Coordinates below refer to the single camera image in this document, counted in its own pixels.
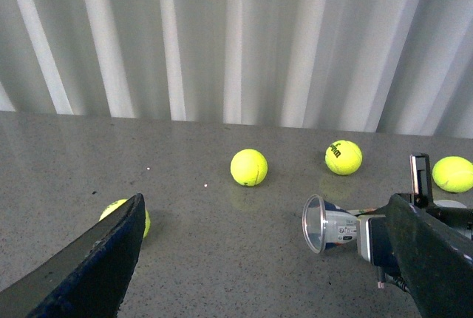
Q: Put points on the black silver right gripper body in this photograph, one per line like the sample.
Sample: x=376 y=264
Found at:
x=452 y=213

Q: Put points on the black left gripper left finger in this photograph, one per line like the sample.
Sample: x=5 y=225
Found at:
x=89 y=277

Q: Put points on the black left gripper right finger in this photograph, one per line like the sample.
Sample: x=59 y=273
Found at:
x=434 y=259

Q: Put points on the white blue tennis ball can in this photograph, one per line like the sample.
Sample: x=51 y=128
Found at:
x=326 y=225

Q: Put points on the tennis ball near left edge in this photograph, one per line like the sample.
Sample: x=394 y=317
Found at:
x=115 y=205

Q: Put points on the tennis ball with black logo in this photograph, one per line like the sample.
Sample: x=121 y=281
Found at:
x=343 y=157

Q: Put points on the plain yellow tennis ball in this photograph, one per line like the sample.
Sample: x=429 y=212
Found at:
x=453 y=174

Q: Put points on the tennis ball far left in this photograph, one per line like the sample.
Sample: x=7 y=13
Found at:
x=249 y=167

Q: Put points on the white pleated curtain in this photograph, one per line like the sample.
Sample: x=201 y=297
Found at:
x=393 y=66

